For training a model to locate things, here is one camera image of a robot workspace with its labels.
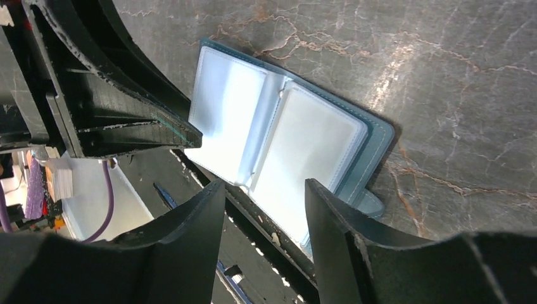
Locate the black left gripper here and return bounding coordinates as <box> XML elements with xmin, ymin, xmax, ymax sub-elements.
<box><xmin>1</xmin><ymin>1</ymin><xmax>202</xmax><ymax>159</ymax></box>

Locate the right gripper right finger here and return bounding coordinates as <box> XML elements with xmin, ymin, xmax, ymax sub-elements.
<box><xmin>305</xmin><ymin>179</ymin><xmax>536</xmax><ymax>303</ymax></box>

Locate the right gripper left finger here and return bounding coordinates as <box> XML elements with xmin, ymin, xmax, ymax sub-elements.
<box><xmin>1</xmin><ymin>180</ymin><xmax>225</xmax><ymax>303</ymax></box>

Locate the blue card holder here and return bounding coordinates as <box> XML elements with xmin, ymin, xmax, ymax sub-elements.
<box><xmin>185</xmin><ymin>39</ymin><xmax>395</xmax><ymax>254</ymax></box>

